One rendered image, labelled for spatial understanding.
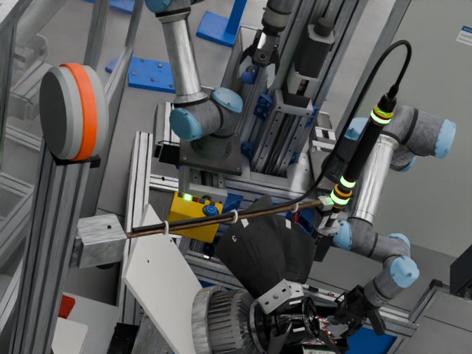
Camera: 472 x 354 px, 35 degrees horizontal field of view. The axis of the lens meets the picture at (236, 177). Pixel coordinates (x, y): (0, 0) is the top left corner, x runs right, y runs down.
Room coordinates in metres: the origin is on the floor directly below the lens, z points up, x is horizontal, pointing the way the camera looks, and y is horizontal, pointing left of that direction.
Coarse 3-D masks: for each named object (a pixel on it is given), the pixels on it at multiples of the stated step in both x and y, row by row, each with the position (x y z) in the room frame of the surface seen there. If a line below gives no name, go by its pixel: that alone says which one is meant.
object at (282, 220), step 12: (276, 216) 1.68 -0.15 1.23; (288, 228) 1.67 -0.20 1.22; (300, 228) 1.70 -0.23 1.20; (288, 240) 1.62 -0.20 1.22; (300, 240) 1.65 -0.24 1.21; (312, 240) 1.69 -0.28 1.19; (288, 252) 1.57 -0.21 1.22; (300, 252) 1.60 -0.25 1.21; (312, 252) 1.63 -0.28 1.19; (288, 264) 1.53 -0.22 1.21; (300, 264) 1.55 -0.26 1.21; (312, 264) 1.58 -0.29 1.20; (288, 276) 1.49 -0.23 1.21; (300, 276) 1.50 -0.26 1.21
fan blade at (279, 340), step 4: (288, 332) 1.23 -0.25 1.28; (276, 336) 1.13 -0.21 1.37; (280, 336) 1.15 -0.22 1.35; (284, 336) 1.19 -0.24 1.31; (272, 340) 1.10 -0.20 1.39; (276, 340) 1.12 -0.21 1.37; (280, 340) 1.15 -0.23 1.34; (284, 340) 1.21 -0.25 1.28; (268, 344) 1.08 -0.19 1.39; (272, 344) 1.10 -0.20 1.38; (276, 344) 1.12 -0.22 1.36; (280, 344) 1.16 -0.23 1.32; (268, 348) 1.08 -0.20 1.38; (272, 348) 1.10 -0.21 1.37; (276, 348) 1.12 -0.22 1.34; (280, 348) 1.17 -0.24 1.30; (268, 352) 1.08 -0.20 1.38; (272, 352) 1.10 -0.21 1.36; (276, 352) 1.13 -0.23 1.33
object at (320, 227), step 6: (318, 198) 1.43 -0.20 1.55; (324, 204) 1.41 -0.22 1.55; (330, 204) 1.42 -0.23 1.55; (318, 210) 1.42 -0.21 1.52; (324, 210) 1.41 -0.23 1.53; (330, 210) 1.42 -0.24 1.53; (318, 216) 1.43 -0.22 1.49; (324, 216) 1.42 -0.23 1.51; (312, 222) 1.45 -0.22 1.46; (318, 222) 1.42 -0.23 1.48; (324, 222) 1.43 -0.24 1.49; (336, 222) 1.47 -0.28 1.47; (318, 228) 1.42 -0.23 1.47; (324, 228) 1.43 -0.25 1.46; (330, 228) 1.44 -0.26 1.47; (336, 228) 1.45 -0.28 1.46; (324, 234) 1.42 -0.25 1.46; (330, 234) 1.42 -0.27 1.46; (336, 234) 1.43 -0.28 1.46
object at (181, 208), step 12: (180, 204) 1.76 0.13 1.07; (192, 204) 1.78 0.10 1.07; (204, 204) 1.80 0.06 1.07; (216, 204) 1.82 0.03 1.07; (168, 216) 1.72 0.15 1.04; (180, 216) 1.72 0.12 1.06; (192, 216) 1.73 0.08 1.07; (192, 228) 1.73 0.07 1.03; (204, 228) 1.73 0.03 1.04; (216, 228) 1.74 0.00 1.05; (204, 240) 1.74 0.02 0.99
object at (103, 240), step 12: (96, 216) 1.07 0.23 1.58; (108, 216) 1.08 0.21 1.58; (84, 228) 1.03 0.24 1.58; (96, 228) 1.04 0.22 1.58; (108, 228) 1.05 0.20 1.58; (120, 228) 1.07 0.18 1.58; (84, 240) 1.00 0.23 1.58; (96, 240) 1.01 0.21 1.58; (108, 240) 1.02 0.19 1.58; (120, 240) 1.04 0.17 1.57; (72, 252) 0.99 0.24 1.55; (84, 252) 0.99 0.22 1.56; (96, 252) 1.01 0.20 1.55; (108, 252) 1.03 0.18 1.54; (120, 252) 1.04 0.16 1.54; (72, 264) 0.99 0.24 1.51; (84, 264) 1.00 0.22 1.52; (96, 264) 1.01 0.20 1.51
